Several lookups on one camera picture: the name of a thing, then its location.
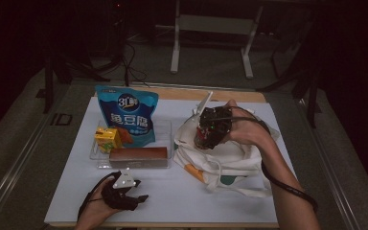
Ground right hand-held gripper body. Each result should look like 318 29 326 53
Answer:
194 91 234 150

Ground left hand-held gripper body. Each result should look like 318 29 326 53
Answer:
103 167 140 211

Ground long brown box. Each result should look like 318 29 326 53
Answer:
109 147 169 169

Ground white canvas tote bag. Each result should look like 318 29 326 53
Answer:
172 108 282 198

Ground clear plastic box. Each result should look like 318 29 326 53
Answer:
89 119 173 170

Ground yellow juice carton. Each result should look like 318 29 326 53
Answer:
94 126 124 154

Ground blue snack pouch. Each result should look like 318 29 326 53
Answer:
95 84 160 148

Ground person's left hand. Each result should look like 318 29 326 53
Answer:
80 176 123 224

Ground person's right hand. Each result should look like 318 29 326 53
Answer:
224 99 274 151

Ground white table board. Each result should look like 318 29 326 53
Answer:
43 96 296 224

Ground black metal stand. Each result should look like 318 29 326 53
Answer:
42 52 111 114
258 47 321 128

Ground white metal stand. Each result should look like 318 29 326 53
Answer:
170 0 265 80

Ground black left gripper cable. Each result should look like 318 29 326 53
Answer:
77 172 123 221

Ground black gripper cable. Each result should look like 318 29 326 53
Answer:
77 172 123 221
210 106 319 214

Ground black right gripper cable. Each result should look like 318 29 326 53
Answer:
210 106 319 214

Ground small black floor bracket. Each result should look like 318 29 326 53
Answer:
50 112 74 127

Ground black floor cables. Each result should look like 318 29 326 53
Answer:
120 41 151 88

